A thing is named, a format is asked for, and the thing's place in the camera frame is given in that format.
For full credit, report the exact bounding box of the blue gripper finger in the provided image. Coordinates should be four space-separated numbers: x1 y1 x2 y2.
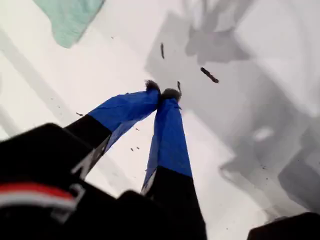
63 79 162 181
140 87 208 240

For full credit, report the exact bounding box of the pale green T-shirt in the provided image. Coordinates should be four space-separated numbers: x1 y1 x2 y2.
32 0 107 49

